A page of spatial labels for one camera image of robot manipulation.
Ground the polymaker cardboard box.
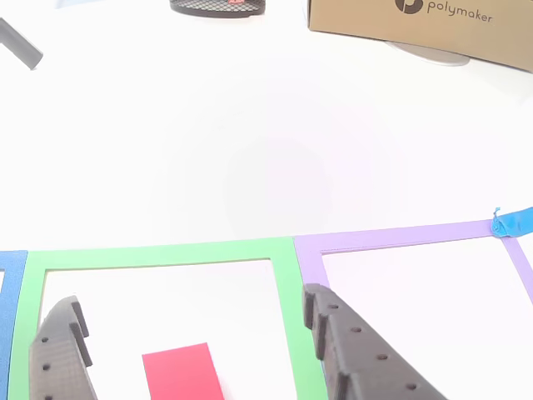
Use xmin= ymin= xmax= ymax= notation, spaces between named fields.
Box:
xmin=307 ymin=0 xmax=533 ymax=74

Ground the purple square frame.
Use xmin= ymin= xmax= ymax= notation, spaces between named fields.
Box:
xmin=293 ymin=219 xmax=533 ymax=305

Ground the black mesh pen holder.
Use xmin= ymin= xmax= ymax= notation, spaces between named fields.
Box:
xmin=169 ymin=0 xmax=267 ymax=18

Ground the green square frame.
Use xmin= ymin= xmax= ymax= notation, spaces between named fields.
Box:
xmin=7 ymin=237 xmax=328 ymax=400

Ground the small red cube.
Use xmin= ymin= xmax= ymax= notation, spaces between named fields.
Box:
xmin=141 ymin=342 xmax=226 ymax=400

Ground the blue square frame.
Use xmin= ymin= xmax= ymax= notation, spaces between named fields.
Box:
xmin=0 ymin=249 xmax=29 ymax=380

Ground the blue tape strip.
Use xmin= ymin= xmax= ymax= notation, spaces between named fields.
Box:
xmin=491 ymin=207 xmax=533 ymax=238

